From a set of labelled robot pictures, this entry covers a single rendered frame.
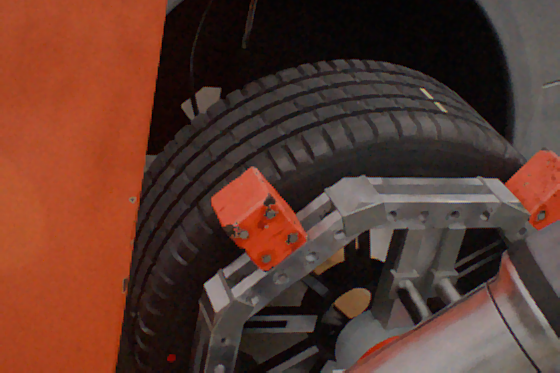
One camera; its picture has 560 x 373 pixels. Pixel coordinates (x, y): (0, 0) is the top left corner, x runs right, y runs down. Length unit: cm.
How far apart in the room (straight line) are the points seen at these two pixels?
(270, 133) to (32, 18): 47
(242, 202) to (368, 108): 24
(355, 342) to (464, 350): 74
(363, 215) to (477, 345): 60
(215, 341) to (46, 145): 39
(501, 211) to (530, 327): 69
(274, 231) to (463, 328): 58
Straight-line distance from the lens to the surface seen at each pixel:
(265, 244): 117
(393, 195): 122
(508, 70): 178
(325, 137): 125
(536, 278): 60
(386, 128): 126
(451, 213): 127
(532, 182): 134
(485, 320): 61
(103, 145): 97
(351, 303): 299
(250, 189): 116
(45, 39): 92
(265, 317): 138
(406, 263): 126
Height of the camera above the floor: 168
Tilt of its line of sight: 27 degrees down
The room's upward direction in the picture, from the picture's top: 12 degrees clockwise
